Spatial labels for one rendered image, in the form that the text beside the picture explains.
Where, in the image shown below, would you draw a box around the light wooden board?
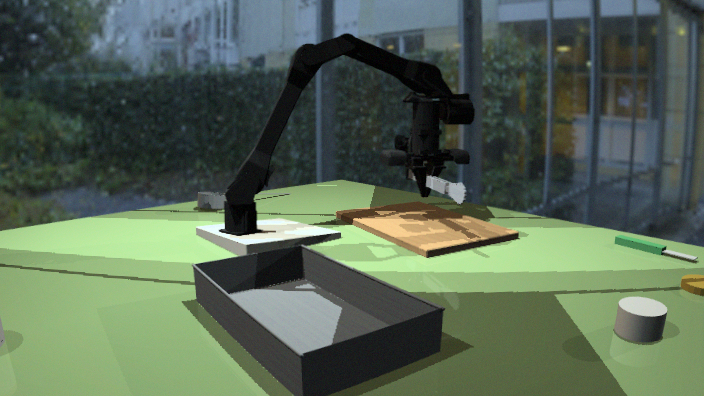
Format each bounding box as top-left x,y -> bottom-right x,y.
336,201 -> 519,258

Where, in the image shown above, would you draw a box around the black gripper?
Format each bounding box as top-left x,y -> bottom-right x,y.
380,124 -> 470,197

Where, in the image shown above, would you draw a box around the yellow flat disc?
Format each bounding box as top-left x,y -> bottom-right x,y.
681,274 -> 704,296

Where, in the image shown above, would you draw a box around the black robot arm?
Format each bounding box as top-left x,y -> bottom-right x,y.
218,34 -> 474,236

